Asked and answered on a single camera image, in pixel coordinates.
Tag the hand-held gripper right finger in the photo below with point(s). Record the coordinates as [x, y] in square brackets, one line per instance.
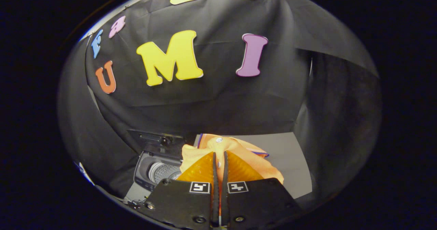
[224, 175]

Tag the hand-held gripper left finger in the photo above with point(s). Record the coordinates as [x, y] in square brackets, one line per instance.
[215, 175]

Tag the orange yellow polo shirt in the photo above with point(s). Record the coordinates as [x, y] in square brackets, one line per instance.
[235, 148]

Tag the dark grey washing machine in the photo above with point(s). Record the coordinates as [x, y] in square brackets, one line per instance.
[143, 172]

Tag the dark glass washing machine lid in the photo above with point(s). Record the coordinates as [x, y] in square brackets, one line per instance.
[153, 138]

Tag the grey metal cabinet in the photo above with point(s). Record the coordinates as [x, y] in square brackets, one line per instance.
[290, 161]

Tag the black backdrop cloth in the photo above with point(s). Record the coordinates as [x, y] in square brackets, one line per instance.
[222, 103]

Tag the blue white sheet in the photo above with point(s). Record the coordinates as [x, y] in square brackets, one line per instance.
[85, 173]

